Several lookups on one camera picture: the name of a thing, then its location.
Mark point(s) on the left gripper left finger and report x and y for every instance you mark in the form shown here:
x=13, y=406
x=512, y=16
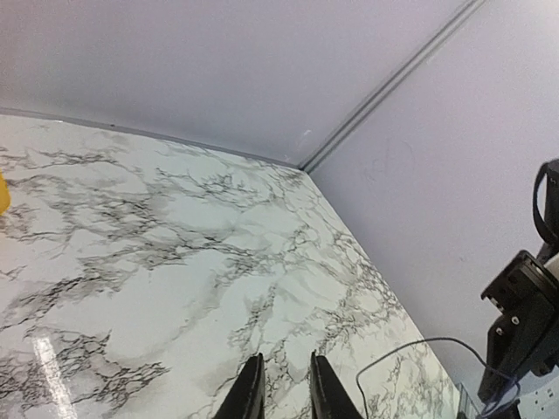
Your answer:
x=246, y=398

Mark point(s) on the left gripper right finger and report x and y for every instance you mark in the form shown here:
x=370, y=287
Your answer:
x=329, y=399

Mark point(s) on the right corner aluminium post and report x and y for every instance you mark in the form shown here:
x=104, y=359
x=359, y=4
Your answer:
x=390, y=84

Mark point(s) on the back aluminium rail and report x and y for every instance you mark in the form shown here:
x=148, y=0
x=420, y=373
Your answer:
x=128, y=130

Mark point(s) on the yellow bin far right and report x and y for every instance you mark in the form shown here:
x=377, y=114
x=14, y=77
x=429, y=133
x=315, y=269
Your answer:
x=5, y=198

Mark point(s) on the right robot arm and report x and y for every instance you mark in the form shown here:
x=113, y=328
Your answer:
x=545, y=215

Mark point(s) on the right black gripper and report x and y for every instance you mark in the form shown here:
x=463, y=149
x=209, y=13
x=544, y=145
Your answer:
x=524, y=339

